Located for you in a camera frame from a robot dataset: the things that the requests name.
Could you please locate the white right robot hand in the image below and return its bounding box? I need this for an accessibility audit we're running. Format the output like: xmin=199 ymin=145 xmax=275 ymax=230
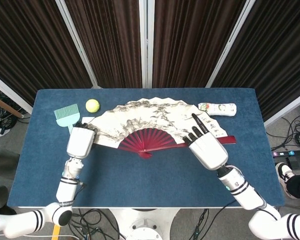
xmin=182 ymin=113 xmax=229 ymax=172

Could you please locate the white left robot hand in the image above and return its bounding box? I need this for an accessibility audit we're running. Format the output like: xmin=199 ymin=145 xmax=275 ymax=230
xmin=66 ymin=121 xmax=99 ymax=159

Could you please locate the red ribbed paper folding fan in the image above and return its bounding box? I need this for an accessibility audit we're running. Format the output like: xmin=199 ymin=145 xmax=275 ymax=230
xmin=87 ymin=96 xmax=237 ymax=160

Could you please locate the light green hand brush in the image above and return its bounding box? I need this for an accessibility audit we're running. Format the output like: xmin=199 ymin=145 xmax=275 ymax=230
xmin=53 ymin=103 xmax=81 ymax=135

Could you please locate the yellow tennis ball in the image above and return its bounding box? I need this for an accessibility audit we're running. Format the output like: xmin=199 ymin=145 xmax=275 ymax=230
xmin=85 ymin=98 xmax=101 ymax=115

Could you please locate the blue table cloth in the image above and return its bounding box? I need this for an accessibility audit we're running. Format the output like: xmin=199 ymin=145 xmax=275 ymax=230
xmin=6 ymin=87 xmax=286 ymax=208

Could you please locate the black white sneaker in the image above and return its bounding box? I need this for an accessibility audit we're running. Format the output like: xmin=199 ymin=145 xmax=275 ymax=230
xmin=274 ymin=162 xmax=296 ymax=194

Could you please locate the brown wooden stick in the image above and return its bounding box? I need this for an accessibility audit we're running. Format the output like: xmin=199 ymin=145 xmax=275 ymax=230
xmin=0 ymin=93 xmax=25 ymax=119

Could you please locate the black foot pedal board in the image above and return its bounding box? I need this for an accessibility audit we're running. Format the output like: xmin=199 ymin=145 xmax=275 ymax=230
xmin=271 ymin=148 xmax=300 ymax=176

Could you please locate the brown pleated divider panel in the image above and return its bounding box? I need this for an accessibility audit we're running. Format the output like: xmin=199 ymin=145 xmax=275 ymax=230
xmin=63 ymin=0 xmax=143 ymax=89
xmin=212 ymin=0 xmax=300 ymax=127
xmin=152 ymin=0 xmax=247 ymax=88
xmin=0 ymin=0 xmax=93 ymax=115

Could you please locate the black floor cable bundle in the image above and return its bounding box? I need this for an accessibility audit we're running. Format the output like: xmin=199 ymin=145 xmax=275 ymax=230
xmin=0 ymin=83 xmax=28 ymax=133
xmin=69 ymin=207 xmax=126 ymax=240
xmin=264 ymin=101 xmax=300 ymax=152

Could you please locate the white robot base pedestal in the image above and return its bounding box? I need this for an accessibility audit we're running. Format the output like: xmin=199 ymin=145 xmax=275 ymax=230
xmin=107 ymin=207 xmax=181 ymax=240

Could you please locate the white divider frame post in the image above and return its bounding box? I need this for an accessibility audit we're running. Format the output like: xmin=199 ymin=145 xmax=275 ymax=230
xmin=55 ymin=0 xmax=103 ymax=90
xmin=138 ymin=0 xmax=155 ymax=89
xmin=205 ymin=0 xmax=256 ymax=88

